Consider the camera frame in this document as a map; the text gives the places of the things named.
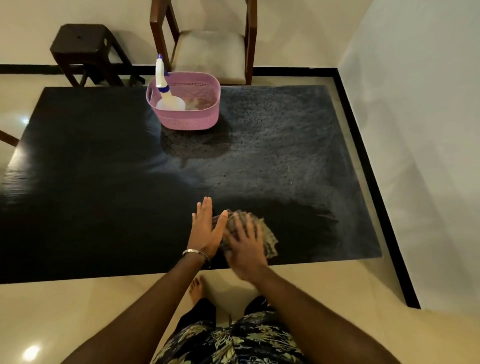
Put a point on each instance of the person's bare foot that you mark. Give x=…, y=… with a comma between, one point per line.
x=196, y=290

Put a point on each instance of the brown wooden furniture leg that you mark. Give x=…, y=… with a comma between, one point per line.
x=8, y=138

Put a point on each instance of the person's left forearm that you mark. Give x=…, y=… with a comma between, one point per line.
x=142, y=315

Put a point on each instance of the white spray bottle blue collar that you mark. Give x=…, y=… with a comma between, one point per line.
x=169, y=103

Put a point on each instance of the checked cleaning cloth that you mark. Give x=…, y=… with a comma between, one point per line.
x=268, y=240

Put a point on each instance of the pink plastic basket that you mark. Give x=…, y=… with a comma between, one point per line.
x=195, y=114

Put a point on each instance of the person's right thumb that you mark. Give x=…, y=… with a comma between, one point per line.
x=230, y=245

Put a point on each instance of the crumpled cloth in basket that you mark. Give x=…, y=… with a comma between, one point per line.
x=197, y=103

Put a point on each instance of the dark shaggy rug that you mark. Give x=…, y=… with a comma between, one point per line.
x=112, y=180

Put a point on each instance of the dark brown stool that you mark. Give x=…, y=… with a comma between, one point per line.
x=80, y=41

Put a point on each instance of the wooden chair with beige cushion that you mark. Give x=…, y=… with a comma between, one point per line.
x=210, y=52

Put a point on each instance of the person's right hand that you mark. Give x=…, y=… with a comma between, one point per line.
x=247, y=258

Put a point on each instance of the person's left hand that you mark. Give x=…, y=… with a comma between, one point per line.
x=202, y=234

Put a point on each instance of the dark floral shorts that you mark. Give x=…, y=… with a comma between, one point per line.
x=225, y=337

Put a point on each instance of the person's left thumb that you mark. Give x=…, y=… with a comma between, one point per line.
x=222, y=225

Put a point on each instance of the person's right forearm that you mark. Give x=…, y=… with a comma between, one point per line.
x=318, y=322

